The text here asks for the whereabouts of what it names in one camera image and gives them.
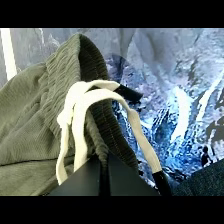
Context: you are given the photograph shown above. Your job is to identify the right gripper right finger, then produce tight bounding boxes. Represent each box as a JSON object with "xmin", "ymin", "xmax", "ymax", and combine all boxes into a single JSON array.
[{"xmin": 107, "ymin": 153, "xmax": 160, "ymax": 197}]

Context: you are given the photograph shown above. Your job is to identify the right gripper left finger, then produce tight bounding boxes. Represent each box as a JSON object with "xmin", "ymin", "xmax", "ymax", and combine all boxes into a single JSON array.
[{"xmin": 49, "ymin": 155, "xmax": 101, "ymax": 197}]

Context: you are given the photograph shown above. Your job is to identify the dark green pants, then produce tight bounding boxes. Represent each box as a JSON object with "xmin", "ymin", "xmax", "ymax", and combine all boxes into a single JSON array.
[{"xmin": 0, "ymin": 32, "xmax": 224, "ymax": 197}]

